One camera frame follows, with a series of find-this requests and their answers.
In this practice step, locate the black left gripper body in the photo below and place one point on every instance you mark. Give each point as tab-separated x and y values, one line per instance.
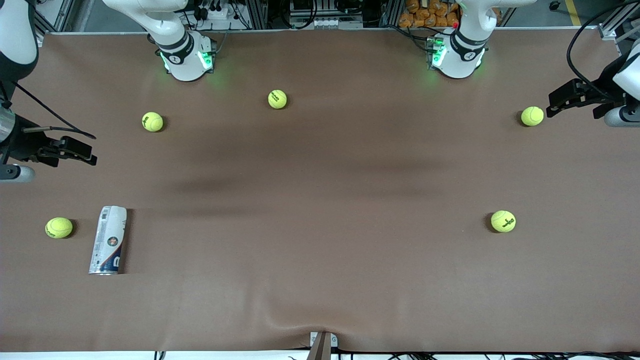
604	88

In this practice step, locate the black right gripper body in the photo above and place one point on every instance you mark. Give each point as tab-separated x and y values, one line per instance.
23	144

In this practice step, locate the white blue tennis ball can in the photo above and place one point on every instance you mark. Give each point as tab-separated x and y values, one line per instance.
109	240

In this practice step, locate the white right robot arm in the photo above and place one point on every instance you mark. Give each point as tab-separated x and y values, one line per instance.
182	60

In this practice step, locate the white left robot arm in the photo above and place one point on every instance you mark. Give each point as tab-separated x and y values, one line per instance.
462	55

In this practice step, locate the yellow tennis ball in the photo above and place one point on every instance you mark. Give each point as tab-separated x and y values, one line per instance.
152	121
59	227
532	116
277	99
503	221

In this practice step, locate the orange packets pile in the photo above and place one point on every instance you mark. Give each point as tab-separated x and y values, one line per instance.
430	12

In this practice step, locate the white power strip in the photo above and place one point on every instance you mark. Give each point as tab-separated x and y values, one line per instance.
215	12

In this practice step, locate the electronics unit with white terminals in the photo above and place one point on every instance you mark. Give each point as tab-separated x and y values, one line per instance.
325	22

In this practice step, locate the aluminium corner frame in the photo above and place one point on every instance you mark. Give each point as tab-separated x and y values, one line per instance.
612	30
60	15

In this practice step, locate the aluminium frame post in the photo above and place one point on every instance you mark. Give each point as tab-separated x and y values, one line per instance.
255	12
390	12

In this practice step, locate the metal bracket with brown strip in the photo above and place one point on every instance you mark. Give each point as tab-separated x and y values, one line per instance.
322	345

